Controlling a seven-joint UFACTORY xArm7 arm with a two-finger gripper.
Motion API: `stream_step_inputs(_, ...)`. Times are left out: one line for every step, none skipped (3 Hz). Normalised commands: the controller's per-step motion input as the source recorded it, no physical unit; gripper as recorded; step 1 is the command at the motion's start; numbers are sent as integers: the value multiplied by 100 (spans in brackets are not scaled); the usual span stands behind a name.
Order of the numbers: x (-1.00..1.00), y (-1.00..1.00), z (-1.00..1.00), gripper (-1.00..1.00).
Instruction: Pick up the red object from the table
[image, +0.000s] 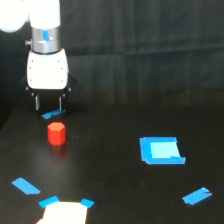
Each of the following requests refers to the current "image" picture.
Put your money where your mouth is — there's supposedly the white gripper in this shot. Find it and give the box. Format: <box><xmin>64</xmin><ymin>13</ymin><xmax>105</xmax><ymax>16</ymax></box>
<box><xmin>20</xmin><ymin>49</ymin><xmax>78</xmax><ymax>113</ymax></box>

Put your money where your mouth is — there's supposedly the red hexagonal block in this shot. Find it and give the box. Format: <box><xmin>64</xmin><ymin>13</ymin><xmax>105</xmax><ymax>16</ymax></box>
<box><xmin>47</xmin><ymin>122</ymin><xmax>66</xmax><ymax>145</ymax></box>

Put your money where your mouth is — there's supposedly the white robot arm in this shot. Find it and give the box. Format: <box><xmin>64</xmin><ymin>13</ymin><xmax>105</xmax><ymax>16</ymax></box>
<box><xmin>0</xmin><ymin>0</ymin><xmax>77</xmax><ymax>111</ymax></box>

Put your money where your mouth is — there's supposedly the blue tape strip near left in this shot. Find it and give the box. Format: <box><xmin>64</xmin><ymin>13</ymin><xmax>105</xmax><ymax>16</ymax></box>
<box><xmin>12</xmin><ymin>178</ymin><xmax>40</xmax><ymax>195</ymax></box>

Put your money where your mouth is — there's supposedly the blue tape on paper left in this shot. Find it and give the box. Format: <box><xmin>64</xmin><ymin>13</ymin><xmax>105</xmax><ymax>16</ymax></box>
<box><xmin>39</xmin><ymin>196</ymin><xmax>59</xmax><ymax>208</ymax></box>

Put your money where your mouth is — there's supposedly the blue tape on paper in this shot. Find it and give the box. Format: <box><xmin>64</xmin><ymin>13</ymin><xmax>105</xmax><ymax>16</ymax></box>
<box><xmin>81</xmin><ymin>199</ymin><xmax>94</xmax><ymax>208</ymax></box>
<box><xmin>39</xmin><ymin>196</ymin><xmax>59</xmax><ymax>208</ymax></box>

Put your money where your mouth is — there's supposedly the blue tape on paper right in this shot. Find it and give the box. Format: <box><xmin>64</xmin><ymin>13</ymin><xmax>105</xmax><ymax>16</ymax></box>
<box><xmin>81</xmin><ymin>199</ymin><xmax>94</xmax><ymax>208</ymax></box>

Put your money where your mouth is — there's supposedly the white paper sheet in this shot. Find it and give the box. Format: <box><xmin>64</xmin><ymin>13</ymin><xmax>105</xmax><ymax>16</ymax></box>
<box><xmin>35</xmin><ymin>202</ymin><xmax>87</xmax><ymax>224</ymax></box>

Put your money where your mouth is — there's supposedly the blue tape strip near right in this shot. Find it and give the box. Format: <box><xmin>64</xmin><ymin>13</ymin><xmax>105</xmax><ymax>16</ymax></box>
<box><xmin>182</xmin><ymin>187</ymin><xmax>212</xmax><ymax>205</ymax></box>

